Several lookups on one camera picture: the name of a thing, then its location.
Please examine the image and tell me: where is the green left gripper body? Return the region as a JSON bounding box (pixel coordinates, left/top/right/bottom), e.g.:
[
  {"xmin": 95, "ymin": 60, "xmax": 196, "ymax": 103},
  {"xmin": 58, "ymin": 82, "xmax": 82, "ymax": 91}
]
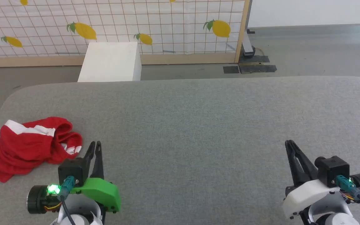
[{"xmin": 70, "ymin": 178, "xmax": 122, "ymax": 213}]

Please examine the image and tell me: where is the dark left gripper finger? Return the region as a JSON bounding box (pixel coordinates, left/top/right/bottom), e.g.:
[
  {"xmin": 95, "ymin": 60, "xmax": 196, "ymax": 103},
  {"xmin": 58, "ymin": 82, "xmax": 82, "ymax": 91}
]
[
  {"xmin": 91, "ymin": 141, "xmax": 105, "ymax": 180},
  {"xmin": 83, "ymin": 142, "xmax": 96, "ymax": 179}
]

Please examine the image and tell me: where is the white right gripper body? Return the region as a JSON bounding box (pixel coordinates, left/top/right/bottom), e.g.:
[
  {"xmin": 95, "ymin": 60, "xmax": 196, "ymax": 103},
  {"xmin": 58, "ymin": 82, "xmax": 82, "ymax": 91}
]
[{"xmin": 282, "ymin": 179, "xmax": 340, "ymax": 220}]

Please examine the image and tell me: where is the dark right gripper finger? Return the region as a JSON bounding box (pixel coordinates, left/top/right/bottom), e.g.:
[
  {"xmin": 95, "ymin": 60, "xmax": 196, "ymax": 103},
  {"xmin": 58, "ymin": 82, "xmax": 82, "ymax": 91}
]
[
  {"xmin": 289, "ymin": 140, "xmax": 319, "ymax": 182},
  {"xmin": 285, "ymin": 140, "xmax": 306, "ymax": 187}
]

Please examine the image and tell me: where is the red garment with white trim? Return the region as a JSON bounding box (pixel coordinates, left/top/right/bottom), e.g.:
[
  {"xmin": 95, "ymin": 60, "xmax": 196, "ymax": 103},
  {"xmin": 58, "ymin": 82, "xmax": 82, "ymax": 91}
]
[{"xmin": 0, "ymin": 117, "xmax": 83, "ymax": 183}]

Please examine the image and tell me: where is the white box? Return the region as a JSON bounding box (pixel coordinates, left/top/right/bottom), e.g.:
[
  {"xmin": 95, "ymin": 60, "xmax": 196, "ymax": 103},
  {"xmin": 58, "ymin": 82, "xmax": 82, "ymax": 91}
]
[{"xmin": 77, "ymin": 42, "xmax": 142, "ymax": 83}]

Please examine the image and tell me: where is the long black floor mat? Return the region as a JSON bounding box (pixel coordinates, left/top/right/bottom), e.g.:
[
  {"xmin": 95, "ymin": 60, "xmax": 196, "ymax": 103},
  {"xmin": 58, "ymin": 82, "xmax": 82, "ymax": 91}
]
[{"xmin": 238, "ymin": 64, "xmax": 278, "ymax": 74}]

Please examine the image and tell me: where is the grey metal screen foot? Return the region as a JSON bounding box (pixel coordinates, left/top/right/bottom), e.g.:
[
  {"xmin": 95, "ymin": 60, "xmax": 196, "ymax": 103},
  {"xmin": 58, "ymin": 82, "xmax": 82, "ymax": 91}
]
[{"xmin": 242, "ymin": 28, "xmax": 257, "ymax": 57}]

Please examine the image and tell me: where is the lemon-print grid panel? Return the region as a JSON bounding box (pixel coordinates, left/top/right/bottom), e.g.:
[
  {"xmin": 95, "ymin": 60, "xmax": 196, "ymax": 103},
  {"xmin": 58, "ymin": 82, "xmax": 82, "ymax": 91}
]
[{"xmin": 0, "ymin": 0, "xmax": 251, "ymax": 68}]

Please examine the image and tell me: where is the lemon print grid screen sheet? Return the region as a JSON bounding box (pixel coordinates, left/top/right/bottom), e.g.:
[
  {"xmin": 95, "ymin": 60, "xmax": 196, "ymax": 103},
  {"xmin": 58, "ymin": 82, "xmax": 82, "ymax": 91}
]
[{"xmin": 0, "ymin": 0, "xmax": 246, "ymax": 58}]

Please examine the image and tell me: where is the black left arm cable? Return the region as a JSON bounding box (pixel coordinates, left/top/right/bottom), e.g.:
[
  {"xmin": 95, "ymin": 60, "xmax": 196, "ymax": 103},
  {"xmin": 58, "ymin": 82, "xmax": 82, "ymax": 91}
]
[{"xmin": 57, "ymin": 176, "xmax": 77, "ymax": 225}]

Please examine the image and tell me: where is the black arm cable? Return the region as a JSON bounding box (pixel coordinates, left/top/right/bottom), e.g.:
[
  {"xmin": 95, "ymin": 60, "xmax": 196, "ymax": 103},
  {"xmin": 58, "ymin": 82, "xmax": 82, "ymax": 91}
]
[
  {"xmin": 336, "ymin": 175, "xmax": 360, "ymax": 225},
  {"xmin": 57, "ymin": 176, "xmax": 77, "ymax": 225}
]

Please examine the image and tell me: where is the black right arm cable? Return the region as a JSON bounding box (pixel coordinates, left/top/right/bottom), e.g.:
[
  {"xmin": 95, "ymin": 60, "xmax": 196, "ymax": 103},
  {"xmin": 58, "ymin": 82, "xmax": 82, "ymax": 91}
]
[{"xmin": 336, "ymin": 175, "xmax": 360, "ymax": 225}]

